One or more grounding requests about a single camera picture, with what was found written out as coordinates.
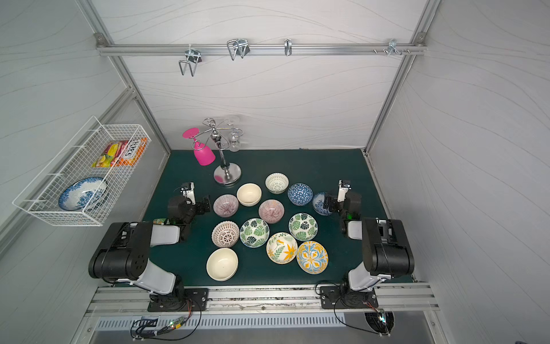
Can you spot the blue patterned bowl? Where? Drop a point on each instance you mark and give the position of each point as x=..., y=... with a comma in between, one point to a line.
x=300, y=194

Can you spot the cream bowl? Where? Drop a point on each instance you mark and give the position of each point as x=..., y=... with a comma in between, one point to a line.
x=222, y=264
x=249, y=194

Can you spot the pink striped bowl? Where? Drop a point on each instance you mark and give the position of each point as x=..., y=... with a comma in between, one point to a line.
x=226, y=205
x=271, y=211

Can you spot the blue white bowl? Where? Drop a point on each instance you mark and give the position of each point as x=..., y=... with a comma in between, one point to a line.
x=318, y=203
x=85, y=193

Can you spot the green leaf bowl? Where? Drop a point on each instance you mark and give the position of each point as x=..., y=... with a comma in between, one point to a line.
x=254, y=233
x=303, y=227

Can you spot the white lattice bowl front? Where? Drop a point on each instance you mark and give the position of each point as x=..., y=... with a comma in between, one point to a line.
x=225, y=234

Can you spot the white lattice bowl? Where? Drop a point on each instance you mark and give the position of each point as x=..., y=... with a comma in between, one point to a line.
x=225, y=234
x=277, y=183

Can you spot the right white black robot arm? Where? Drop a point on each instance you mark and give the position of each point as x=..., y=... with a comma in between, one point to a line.
x=386, y=253

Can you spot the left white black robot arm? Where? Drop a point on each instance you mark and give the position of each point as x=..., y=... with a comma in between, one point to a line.
x=123, y=257

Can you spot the white lattice bowl back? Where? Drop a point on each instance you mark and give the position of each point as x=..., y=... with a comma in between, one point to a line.
x=277, y=183

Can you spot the chrome glass holder stand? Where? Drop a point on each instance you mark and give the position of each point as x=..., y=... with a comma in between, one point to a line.
x=227, y=174

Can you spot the clear wine glass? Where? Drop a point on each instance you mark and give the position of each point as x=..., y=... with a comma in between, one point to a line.
x=234, y=135

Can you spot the dark green table mat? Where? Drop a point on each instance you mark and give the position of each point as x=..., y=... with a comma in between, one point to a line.
x=321, y=170

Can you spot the pink plastic wine glass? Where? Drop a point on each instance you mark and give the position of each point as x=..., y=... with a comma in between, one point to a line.
x=203, y=154

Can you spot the yellow leaf patterned bowl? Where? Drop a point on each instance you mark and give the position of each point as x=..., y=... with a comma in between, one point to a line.
x=281, y=248

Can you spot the blue yellow floral bowl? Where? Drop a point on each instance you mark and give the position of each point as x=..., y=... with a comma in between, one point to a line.
x=312, y=257

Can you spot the small metal hook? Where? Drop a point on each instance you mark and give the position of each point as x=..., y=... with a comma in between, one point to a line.
x=288, y=47

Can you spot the metal double hook middle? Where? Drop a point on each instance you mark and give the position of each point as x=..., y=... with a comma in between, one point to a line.
x=238, y=48

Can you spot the metal double hook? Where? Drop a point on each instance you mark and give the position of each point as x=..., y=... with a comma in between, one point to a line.
x=190, y=62
x=238, y=48

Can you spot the metal double hook left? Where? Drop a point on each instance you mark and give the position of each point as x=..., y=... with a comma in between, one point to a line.
x=190, y=62

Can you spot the colourful snack packet in basket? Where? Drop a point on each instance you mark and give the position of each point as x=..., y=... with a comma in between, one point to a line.
x=121, y=153

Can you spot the metal hook right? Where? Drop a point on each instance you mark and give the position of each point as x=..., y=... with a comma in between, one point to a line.
x=392, y=50

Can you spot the blue white bowl in basket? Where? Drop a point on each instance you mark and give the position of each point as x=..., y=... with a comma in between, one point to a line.
x=85, y=193

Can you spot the aluminium top crossbar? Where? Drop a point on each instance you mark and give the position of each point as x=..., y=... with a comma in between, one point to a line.
x=256, y=50

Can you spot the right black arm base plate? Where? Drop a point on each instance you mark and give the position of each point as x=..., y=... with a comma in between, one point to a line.
x=333, y=297

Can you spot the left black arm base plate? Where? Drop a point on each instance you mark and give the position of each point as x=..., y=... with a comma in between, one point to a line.
x=185, y=300

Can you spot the aluminium front mounting rail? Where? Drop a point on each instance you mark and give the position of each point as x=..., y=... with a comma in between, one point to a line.
x=264, y=299

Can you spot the white wire wall basket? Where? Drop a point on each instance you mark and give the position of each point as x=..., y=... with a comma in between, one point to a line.
x=74, y=163

